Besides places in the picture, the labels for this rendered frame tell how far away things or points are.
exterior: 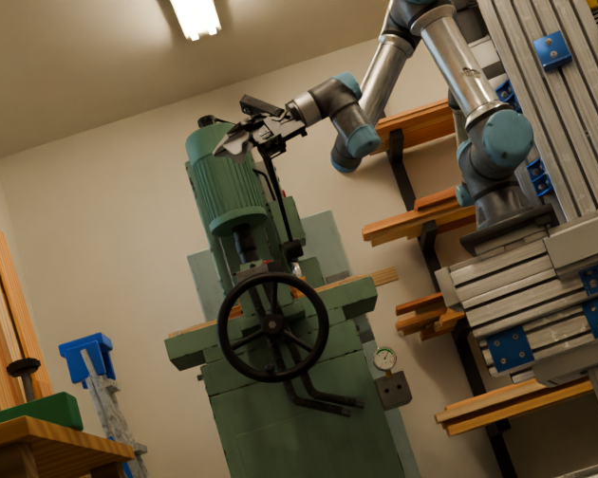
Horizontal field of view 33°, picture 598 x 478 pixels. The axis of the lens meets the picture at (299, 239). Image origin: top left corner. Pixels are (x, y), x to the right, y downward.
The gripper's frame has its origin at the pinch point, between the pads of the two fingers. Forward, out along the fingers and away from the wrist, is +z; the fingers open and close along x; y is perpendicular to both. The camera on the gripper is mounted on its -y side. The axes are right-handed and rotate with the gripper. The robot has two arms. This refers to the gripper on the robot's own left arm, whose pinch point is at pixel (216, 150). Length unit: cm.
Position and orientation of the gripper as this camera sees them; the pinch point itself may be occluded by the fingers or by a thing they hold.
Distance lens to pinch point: 230.6
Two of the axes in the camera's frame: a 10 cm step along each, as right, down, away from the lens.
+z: -8.7, 4.8, -1.0
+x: 1.8, 5.0, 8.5
